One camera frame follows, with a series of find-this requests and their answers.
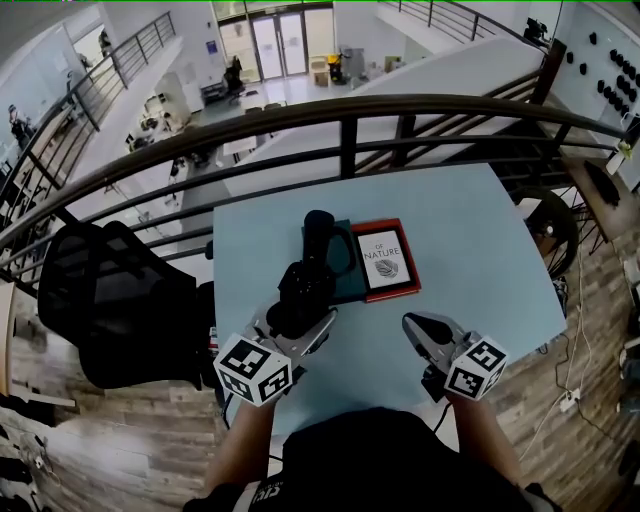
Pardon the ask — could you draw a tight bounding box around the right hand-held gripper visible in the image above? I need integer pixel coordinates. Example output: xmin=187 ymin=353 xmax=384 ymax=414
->
xmin=401 ymin=309 xmax=509 ymax=404

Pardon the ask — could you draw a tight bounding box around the dark metal railing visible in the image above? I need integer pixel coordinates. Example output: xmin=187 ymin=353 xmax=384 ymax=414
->
xmin=0 ymin=92 xmax=640 ymax=302

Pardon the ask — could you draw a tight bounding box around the black mesh office chair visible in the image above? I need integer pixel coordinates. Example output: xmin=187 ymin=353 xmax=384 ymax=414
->
xmin=36 ymin=219 xmax=222 ymax=392

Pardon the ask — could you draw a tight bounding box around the dark balcony railing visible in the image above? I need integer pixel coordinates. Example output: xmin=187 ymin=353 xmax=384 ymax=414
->
xmin=18 ymin=11 xmax=178 ymax=187

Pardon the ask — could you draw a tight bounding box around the dark teal box lid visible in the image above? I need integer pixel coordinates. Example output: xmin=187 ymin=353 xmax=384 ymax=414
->
xmin=300 ymin=216 xmax=369 ymax=306

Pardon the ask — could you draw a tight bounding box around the black bag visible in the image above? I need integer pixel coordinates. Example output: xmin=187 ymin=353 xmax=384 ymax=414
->
xmin=583 ymin=158 xmax=622 ymax=207

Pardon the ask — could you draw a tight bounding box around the person's left forearm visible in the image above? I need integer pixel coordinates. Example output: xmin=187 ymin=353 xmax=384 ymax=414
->
xmin=203 ymin=393 xmax=277 ymax=495

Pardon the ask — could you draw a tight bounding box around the glass entrance door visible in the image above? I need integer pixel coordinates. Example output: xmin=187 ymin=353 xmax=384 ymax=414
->
xmin=211 ymin=1 xmax=335 ymax=82

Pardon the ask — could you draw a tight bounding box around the person's black shirt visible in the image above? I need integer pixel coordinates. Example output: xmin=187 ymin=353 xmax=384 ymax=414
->
xmin=181 ymin=406 xmax=567 ymax=512

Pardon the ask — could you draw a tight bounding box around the group of black wall-hung objects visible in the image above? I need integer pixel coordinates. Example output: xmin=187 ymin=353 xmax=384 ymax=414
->
xmin=566 ymin=31 xmax=640 ymax=120

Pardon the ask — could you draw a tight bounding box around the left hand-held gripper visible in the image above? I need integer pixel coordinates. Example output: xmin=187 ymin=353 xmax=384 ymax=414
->
xmin=212 ymin=301 xmax=340 ymax=408

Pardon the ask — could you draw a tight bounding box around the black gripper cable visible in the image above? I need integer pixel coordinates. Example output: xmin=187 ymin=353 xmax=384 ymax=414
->
xmin=431 ymin=401 xmax=455 ymax=436
xmin=218 ymin=383 xmax=237 ymax=432

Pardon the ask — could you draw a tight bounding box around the wooden side table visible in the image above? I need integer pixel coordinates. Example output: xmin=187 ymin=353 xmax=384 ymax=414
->
xmin=561 ymin=153 xmax=640 ymax=242

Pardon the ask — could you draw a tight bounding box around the person's right forearm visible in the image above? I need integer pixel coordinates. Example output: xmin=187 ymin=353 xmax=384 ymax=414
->
xmin=446 ymin=391 xmax=525 ymax=490

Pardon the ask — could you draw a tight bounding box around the white floor cable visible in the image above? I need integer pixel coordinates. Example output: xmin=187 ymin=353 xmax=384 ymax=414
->
xmin=518 ymin=238 xmax=590 ymax=462

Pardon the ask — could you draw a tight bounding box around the light blue table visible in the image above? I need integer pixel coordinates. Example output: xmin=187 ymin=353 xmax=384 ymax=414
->
xmin=211 ymin=162 xmax=569 ymax=452

